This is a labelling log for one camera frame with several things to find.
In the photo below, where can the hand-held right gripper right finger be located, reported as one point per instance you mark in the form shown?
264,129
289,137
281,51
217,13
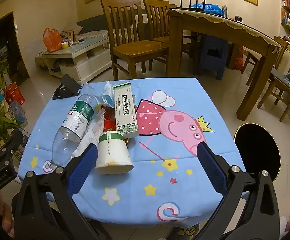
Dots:
212,170

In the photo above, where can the small standing card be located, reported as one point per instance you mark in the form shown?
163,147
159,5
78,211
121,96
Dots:
71,35

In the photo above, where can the blue cartoon printed tablecloth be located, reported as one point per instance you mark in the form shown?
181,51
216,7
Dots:
197,100

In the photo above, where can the black mug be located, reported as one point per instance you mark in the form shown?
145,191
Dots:
238,18

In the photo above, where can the red bag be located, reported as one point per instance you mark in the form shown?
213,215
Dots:
238,62

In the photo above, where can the small yellow cup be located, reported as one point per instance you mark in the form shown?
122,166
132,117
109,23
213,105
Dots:
64,46

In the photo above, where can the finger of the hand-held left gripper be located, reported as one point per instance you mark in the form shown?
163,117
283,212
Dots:
10,141

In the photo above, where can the wooden chair with cushion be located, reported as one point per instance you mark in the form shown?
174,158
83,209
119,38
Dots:
274,90

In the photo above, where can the black router with antennas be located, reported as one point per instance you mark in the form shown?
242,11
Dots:
182,0

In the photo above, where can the pale blue wrapper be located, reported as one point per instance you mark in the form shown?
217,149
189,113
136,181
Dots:
107,92

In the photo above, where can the orange plastic bag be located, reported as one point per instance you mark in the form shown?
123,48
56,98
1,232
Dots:
51,40

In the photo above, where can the red cardboard boxes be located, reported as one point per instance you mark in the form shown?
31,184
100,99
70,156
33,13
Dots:
14,93

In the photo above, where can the white coffee table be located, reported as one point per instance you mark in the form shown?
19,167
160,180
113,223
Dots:
85,67

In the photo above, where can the black phone stand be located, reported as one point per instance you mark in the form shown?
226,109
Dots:
68,82

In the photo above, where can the blue plastic bag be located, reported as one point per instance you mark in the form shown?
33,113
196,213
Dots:
210,8

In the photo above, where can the red and gold box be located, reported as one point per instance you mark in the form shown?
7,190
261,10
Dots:
108,123

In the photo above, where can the wooden dining table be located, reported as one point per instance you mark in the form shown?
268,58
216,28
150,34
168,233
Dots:
247,37

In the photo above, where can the black round trash bin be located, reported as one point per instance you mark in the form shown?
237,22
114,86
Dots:
254,150

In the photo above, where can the stacked blue plastic stools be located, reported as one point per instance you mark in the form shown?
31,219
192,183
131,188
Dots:
212,60

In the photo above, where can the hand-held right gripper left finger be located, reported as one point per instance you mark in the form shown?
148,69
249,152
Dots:
85,170

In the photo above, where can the metal flask bottle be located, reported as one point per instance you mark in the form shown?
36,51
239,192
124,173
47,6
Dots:
225,11

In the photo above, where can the beige lace table cover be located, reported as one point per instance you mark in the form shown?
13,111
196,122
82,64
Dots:
210,15

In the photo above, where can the white and green carton box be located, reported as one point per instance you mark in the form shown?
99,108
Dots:
125,110

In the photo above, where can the white plastic wrapper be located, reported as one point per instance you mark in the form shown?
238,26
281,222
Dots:
95,127

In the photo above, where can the clear plastic bottle green label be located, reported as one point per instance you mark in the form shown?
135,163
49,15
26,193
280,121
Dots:
70,130

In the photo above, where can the patterned slipper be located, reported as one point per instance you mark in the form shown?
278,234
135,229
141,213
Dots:
182,231

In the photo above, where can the white paper cup green band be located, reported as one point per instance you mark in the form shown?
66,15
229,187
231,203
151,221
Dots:
112,150

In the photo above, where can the wooden slat-back chair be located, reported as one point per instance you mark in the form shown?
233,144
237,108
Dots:
135,47
157,12

